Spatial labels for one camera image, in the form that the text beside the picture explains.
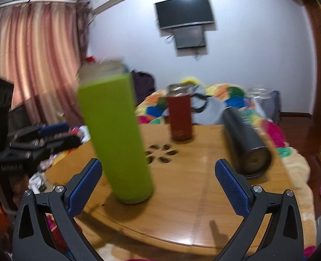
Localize colourful patchwork blanket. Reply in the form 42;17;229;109
134;82;290;158

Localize dark purple clothing pile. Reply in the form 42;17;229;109
131;70;156;105

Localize small wall monitor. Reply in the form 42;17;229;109
173;25;206;50

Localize wall mounted black television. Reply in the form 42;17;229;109
155;0;215;30

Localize yellow curved pillow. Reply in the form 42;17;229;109
180;77;201;85

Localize red thermos cup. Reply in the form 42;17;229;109
166;84;193;141

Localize pink striped curtain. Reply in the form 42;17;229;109
0;1;90;125

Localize grey black white cloth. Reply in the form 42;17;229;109
164;84;226;125

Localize green sleeved glass bottle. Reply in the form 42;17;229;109
77;61;153;204

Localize clear glass jar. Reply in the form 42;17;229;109
247;85;271;101

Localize black thermos bottle lying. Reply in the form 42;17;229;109
222;107;272;179

